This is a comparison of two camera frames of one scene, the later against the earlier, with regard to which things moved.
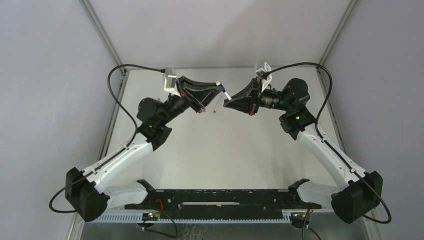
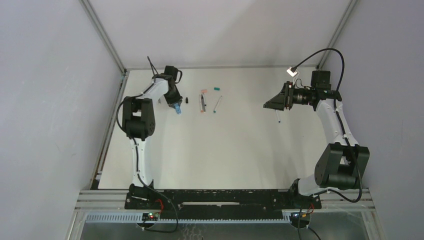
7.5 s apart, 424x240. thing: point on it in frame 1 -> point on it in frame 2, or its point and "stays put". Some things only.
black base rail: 223,200 stays put
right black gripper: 255,96 -> 286,99
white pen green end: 215,110 stays put
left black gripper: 187,96 -> 174,99
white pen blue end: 227,95 -> 278,116
